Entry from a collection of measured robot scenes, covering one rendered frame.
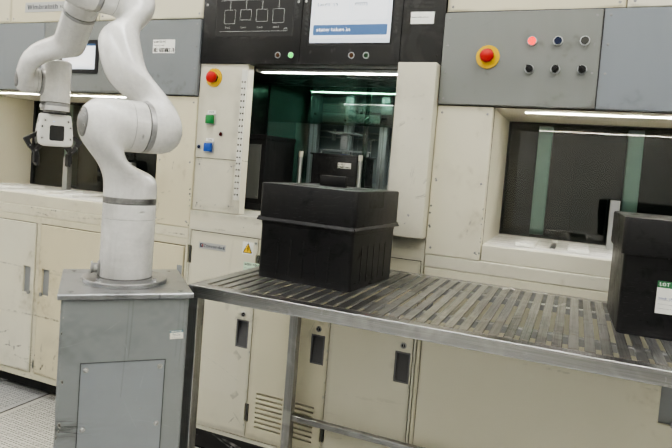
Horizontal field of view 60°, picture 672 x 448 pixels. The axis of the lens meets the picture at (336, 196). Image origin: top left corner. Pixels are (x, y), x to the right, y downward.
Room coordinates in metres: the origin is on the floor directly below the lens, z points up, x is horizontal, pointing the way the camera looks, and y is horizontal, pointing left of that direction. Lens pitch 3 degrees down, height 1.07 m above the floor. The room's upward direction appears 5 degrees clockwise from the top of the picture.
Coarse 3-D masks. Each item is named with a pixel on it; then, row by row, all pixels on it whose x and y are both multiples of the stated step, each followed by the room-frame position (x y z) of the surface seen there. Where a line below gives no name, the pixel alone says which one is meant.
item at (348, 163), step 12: (336, 132) 2.55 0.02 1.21; (348, 144) 2.58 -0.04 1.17; (324, 156) 2.51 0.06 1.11; (336, 156) 2.49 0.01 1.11; (348, 156) 2.47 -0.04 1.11; (312, 168) 2.53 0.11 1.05; (324, 168) 2.51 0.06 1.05; (336, 168) 2.49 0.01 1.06; (348, 168) 2.47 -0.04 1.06; (372, 168) 2.63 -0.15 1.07; (312, 180) 2.53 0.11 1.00; (348, 180) 2.47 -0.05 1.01
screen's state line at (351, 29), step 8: (352, 24) 1.92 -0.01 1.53; (360, 24) 1.91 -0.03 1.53; (368, 24) 1.90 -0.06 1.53; (376, 24) 1.89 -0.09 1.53; (384, 24) 1.88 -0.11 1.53; (320, 32) 1.96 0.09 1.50; (328, 32) 1.95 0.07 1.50; (336, 32) 1.94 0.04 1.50; (344, 32) 1.93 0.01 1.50; (352, 32) 1.92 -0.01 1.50; (360, 32) 1.91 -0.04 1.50; (368, 32) 1.90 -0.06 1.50; (376, 32) 1.89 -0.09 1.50; (384, 32) 1.88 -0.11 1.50
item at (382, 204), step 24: (264, 192) 1.55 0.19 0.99; (288, 192) 1.52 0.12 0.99; (312, 192) 1.48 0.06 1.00; (336, 192) 1.45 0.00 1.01; (360, 192) 1.44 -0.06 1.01; (384, 192) 1.58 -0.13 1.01; (264, 216) 1.55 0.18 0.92; (288, 216) 1.51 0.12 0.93; (312, 216) 1.48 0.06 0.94; (336, 216) 1.45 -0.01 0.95; (360, 216) 1.45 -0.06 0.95; (384, 216) 1.59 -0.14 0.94
